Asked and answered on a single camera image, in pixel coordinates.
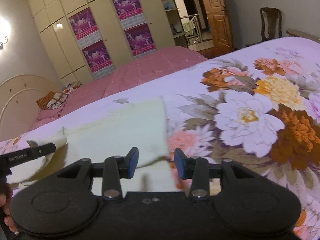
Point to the purple poster upper left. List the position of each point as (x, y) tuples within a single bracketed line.
[(83, 23)]

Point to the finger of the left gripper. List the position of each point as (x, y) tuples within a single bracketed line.
[(27, 154)]

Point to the left hand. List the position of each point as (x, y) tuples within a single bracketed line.
[(6, 218)]

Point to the purple poster lower left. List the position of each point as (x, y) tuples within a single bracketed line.
[(97, 56)]

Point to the orange patterned pillow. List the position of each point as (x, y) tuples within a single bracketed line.
[(55, 100)]

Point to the cream knitted garment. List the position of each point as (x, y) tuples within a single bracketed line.
[(140, 125)]

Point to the open wooden shelf unit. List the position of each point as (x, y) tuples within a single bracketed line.
[(174, 19)]

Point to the purple poster lower right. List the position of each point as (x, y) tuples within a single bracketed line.
[(140, 40)]

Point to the brown wooden door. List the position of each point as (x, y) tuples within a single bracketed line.
[(220, 27)]

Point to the purple poster upper right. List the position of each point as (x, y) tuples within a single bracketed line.
[(127, 8)]

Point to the dark wooden chair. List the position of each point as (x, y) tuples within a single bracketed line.
[(271, 24)]

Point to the cream curved headboard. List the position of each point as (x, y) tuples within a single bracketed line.
[(19, 110)]

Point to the cream wardrobe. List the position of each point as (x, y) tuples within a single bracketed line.
[(64, 50)]

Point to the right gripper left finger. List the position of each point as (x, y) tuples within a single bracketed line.
[(115, 169)]

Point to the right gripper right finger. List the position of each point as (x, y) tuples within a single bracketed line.
[(196, 169)]

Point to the pink quilted bedspread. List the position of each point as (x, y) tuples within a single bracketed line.
[(147, 68)]

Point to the purple poster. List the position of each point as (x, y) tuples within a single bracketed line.
[(83, 23), (127, 8), (97, 56), (140, 40)]

